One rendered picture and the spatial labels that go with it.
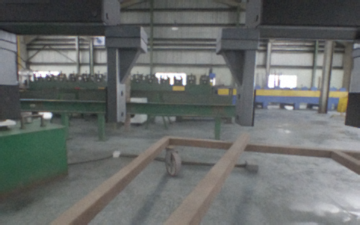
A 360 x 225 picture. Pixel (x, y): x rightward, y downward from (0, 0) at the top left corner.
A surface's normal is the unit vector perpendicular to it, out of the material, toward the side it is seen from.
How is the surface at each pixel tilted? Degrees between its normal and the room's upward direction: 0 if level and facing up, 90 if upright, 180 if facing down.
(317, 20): 90
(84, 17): 90
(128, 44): 90
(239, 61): 90
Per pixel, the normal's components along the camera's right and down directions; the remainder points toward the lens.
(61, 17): -0.02, 0.11
